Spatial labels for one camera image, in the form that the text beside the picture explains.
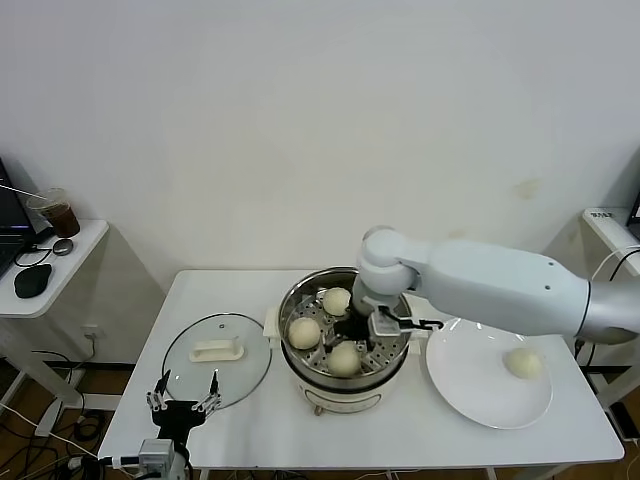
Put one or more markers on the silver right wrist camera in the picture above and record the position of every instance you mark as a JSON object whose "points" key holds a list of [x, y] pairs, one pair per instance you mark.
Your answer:
{"points": [[385, 325]]}

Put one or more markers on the clear iced coffee cup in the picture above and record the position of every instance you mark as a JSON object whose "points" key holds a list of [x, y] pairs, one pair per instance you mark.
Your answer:
{"points": [[62, 220]]}

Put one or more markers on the round grey puck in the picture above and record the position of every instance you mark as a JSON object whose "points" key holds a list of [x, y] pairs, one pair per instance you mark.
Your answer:
{"points": [[64, 247]]}

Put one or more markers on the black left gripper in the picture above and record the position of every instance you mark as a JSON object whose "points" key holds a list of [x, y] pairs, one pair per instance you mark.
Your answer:
{"points": [[177, 419]]}

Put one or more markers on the white side table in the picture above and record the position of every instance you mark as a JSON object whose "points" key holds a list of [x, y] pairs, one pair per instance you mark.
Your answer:
{"points": [[607, 230], [75, 280]]}

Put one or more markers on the white round plate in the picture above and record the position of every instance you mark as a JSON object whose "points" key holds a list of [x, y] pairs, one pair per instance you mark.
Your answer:
{"points": [[465, 370]]}

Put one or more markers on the steel perforated steamer basket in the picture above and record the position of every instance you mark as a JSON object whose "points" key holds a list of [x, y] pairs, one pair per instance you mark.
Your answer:
{"points": [[300, 295]]}

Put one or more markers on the thin white straw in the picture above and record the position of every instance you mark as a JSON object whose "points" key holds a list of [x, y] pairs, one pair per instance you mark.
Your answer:
{"points": [[20, 190]]}

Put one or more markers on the dark screen device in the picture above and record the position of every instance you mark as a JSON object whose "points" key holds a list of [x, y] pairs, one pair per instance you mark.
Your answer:
{"points": [[637, 207]]}

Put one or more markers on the black laptop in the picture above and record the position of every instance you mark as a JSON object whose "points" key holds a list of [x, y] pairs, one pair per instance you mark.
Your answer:
{"points": [[10, 215]]}

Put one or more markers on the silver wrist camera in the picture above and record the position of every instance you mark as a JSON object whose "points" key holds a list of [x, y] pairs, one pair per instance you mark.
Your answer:
{"points": [[385, 325], [156, 455]]}

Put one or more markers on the cream electric pot base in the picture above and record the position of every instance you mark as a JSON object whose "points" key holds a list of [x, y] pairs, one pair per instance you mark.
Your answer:
{"points": [[340, 400]]}

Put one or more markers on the white steamed baozi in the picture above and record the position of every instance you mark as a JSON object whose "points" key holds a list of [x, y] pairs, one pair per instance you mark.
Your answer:
{"points": [[336, 301], [305, 333], [343, 360], [523, 364]]}

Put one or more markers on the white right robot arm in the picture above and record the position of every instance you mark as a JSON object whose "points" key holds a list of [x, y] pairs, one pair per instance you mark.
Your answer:
{"points": [[500, 285]]}

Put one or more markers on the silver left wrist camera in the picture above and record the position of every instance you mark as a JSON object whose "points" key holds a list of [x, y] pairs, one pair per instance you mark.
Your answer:
{"points": [[156, 455]]}

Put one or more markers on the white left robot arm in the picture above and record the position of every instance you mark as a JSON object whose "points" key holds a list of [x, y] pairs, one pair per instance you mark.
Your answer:
{"points": [[180, 465]]}

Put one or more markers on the black computer mouse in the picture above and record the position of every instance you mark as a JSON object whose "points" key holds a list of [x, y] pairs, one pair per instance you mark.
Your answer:
{"points": [[32, 282]]}

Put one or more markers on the white wall socket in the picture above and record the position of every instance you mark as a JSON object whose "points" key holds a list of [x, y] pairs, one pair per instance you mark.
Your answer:
{"points": [[91, 332]]}

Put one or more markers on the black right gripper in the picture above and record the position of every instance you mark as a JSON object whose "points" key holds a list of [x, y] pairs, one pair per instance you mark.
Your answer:
{"points": [[356, 330]]}

